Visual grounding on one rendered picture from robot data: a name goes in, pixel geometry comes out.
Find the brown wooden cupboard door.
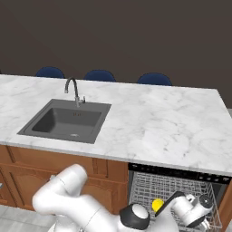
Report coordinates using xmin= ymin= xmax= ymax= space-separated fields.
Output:
xmin=0 ymin=164 xmax=58 ymax=212
xmin=81 ymin=176 xmax=129 ymax=216

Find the black dishwasher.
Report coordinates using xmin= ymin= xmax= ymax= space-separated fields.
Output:
xmin=127 ymin=162 xmax=232 ymax=232

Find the grey curved tap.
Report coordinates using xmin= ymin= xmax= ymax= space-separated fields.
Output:
xmin=63 ymin=77 xmax=87 ymax=109

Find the dark blue chair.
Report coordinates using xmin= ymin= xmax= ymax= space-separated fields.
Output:
xmin=83 ymin=69 xmax=117 ymax=83
xmin=34 ymin=66 xmax=66 ymax=80
xmin=136 ymin=72 xmax=173 ymax=87

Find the dark grey sink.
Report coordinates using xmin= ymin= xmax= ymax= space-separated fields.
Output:
xmin=16 ymin=98 xmax=112 ymax=145

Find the brown wooden drawer front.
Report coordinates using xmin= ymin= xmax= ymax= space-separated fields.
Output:
xmin=5 ymin=145 xmax=95 ymax=176

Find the yellow round object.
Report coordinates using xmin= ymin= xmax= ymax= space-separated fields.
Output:
xmin=151 ymin=198 xmax=165 ymax=213

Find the brown wooden cupboard side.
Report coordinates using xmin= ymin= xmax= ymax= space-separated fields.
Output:
xmin=217 ymin=180 xmax=232 ymax=232

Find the grey wire dishwasher rack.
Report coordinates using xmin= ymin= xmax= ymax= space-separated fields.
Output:
xmin=129 ymin=171 xmax=223 ymax=232

